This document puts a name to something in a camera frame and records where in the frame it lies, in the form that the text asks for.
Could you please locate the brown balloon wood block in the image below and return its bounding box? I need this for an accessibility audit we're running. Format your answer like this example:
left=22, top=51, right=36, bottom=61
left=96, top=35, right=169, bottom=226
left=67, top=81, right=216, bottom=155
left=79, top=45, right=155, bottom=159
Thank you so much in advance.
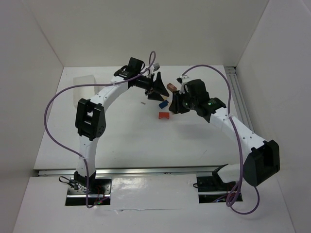
left=167, top=83, right=177, bottom=92

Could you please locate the blue wood block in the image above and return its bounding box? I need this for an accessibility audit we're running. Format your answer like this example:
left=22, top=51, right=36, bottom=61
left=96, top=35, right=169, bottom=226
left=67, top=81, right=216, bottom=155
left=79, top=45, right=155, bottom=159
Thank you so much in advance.
left=159, top=100, right=169, bottom=109

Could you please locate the red arch wood block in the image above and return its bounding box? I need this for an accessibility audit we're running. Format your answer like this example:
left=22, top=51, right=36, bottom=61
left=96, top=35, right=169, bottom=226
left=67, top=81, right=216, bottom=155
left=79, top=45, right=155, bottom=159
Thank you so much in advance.
left=158, top=112, right=170, bottom=119

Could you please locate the white perforated plastic box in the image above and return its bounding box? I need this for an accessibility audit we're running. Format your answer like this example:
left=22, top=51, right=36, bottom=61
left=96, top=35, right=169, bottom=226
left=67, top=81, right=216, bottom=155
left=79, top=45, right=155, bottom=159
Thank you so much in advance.
left=73, top=75, right=99, bottom=109

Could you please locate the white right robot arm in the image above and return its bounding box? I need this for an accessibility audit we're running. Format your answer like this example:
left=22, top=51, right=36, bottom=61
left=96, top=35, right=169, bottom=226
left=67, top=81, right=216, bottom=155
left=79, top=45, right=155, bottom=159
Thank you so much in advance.
left=169, top=76, right=280, bottom=187

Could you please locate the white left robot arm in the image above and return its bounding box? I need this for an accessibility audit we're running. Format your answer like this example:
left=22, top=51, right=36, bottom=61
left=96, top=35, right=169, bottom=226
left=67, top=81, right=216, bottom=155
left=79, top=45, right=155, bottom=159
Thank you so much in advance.
left=74, top=57, right=169, bottom=191

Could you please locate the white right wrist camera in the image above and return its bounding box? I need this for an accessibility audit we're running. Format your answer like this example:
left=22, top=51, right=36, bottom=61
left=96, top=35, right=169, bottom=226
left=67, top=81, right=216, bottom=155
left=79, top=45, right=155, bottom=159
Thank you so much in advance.
left=176, top=75, right=190, bottom=94

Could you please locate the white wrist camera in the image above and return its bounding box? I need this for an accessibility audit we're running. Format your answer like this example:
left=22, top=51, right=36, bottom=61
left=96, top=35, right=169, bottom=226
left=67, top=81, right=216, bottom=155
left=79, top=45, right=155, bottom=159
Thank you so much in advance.
left=176, top=75, right=190, bottom=94
left=153, top=63, right=160, bottom=70

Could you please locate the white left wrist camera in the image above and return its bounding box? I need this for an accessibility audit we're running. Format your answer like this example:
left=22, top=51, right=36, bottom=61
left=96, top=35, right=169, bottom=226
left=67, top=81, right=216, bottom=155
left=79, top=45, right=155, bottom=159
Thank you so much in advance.
left=153, top=63, right=160, bottom=70

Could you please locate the aluminium rail right side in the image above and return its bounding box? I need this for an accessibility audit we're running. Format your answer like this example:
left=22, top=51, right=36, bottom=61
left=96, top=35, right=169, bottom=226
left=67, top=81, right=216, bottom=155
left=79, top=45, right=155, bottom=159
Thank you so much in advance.
left=225, top=67, right=254, bottom=131

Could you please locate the aluminium rail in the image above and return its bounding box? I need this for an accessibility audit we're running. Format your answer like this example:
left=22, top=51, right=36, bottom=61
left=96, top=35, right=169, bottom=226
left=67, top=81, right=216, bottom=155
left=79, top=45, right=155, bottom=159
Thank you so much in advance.
left=38, top=166, right=219, bottom=177
left=225, top=67, right=254, bottom=131

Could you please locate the aluminium rail front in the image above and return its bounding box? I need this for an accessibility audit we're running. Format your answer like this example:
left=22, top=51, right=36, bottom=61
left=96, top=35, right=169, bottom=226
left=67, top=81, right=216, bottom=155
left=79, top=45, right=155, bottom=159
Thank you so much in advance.
left=38, top=166, right=219, bottom=177

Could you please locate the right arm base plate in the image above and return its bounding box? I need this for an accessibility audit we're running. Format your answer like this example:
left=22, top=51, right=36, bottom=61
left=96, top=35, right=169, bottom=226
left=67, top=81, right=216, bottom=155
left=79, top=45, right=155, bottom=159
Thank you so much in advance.
left=192, top=176, right=236, bottom=203

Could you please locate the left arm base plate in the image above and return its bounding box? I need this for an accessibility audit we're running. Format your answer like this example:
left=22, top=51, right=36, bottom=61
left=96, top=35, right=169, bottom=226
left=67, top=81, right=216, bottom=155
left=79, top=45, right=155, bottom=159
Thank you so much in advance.
left=65, top=177, right=112, bottom=206

